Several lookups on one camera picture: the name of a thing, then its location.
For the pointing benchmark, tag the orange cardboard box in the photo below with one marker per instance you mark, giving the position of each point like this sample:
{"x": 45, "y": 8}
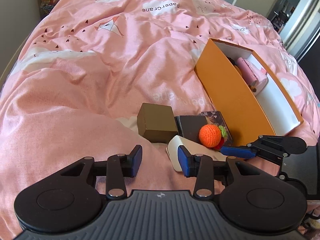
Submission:
{"x": 271, "y": 112}

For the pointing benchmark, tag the dark textured gift box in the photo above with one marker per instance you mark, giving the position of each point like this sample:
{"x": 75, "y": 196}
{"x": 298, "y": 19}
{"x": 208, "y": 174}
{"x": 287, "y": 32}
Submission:
{"x": 156, "y": 123}

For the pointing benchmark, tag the orange crochet fruit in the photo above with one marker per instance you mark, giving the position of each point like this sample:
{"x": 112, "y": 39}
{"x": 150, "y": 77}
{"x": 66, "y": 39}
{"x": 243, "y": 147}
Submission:
{"x": 213, "y": 136}

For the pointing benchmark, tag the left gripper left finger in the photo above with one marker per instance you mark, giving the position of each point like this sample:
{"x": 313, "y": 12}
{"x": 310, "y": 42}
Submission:
{"x": 116, "y": 168}

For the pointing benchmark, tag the white curved plastic object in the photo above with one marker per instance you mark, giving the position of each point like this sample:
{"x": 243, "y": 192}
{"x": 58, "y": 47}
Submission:
{"x": 192, "y": 147}

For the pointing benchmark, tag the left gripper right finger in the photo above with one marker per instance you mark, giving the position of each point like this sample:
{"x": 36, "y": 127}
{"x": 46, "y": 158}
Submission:
{"x": 202, "y": 168}

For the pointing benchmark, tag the patterned photo box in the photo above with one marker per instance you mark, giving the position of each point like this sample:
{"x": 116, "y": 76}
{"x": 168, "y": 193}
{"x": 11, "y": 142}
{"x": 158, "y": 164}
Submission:
{"x": 189, "y": 126}

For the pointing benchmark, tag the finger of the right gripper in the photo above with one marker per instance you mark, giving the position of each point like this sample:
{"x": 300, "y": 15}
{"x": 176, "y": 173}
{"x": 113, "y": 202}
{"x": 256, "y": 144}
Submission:
{"x": 270, "y": 148}

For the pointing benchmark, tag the pink paper crane duvet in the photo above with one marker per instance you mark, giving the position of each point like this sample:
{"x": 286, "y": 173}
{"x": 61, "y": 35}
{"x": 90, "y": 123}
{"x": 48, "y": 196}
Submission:
{"x": 86, "y": 69}

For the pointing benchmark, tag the brown bear plush keychain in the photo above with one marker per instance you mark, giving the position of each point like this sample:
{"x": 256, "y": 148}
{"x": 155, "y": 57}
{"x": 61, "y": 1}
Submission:
{"x": 246, "y": 73}

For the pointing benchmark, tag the pink fabric pouch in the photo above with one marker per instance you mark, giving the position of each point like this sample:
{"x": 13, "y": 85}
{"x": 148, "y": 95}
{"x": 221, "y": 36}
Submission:
{"x": 260, "y": 74}

